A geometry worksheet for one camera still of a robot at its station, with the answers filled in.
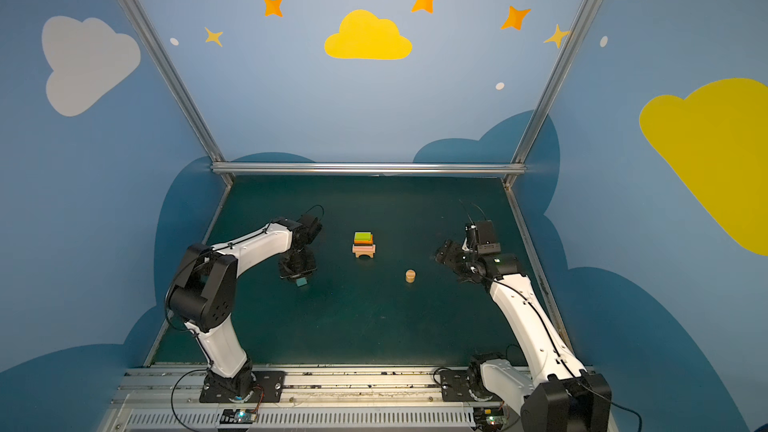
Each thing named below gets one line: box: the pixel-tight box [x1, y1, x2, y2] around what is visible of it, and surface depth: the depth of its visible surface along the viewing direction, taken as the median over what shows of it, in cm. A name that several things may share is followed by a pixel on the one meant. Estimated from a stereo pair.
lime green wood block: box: [354, 232, 373, 244], surface depth 95 cm
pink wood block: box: [352, 244, 376, 253], surface depth 98 cm
